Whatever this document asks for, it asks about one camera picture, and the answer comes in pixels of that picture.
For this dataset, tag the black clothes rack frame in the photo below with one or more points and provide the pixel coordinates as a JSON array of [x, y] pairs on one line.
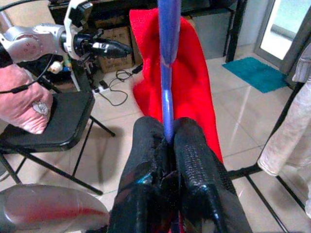
[[243, 173]]

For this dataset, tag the black folding chair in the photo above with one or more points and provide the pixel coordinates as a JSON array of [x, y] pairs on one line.
[[65, 116]]

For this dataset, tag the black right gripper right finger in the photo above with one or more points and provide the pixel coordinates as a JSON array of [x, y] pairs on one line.
[[194, 165]]

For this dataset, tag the beige polo shirt plaid sleeve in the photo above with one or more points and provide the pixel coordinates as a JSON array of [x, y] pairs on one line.
[[286, 136]]

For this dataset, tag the cardboard box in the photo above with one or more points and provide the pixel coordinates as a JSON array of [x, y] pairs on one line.
[[116, 65]]

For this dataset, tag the white satin shirt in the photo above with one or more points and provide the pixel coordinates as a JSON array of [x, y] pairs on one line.
[[303, 68]]

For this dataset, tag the pink printed cushion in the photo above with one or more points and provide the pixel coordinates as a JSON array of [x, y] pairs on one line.
[[22, 104]]

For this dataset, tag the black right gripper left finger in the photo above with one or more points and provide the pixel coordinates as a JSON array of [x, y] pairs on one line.
[[143, 150]]

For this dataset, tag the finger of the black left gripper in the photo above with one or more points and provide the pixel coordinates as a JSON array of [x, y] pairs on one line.
[[96, 34], [111, 49]]

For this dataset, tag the glass sliding door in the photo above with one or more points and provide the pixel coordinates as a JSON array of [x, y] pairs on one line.
[[272, 36]]

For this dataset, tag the blue plastic hanger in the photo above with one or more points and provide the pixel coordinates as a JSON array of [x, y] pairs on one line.
[[168, 109]]

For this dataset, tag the plain red shirt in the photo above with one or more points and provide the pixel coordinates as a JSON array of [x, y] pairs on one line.
[[192, 92]]

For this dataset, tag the black power adapter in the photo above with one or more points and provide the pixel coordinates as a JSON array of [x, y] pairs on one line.
[[103, 83]]

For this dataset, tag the white power strip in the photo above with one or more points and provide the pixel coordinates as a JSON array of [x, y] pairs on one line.
[[100, 90]]

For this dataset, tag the white round toy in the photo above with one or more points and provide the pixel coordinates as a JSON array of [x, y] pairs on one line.
[[55, 66]]

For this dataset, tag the teal floor mat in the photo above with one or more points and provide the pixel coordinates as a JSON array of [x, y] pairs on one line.
[[255, 74]]

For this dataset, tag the black metal furniture frame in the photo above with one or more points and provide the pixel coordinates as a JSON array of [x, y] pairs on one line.
[[235, 29]]

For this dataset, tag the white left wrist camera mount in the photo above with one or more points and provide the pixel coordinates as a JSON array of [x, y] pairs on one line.
[[68, 43]]

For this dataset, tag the grey curtain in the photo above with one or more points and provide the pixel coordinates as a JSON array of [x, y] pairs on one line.
[[300, 31]]

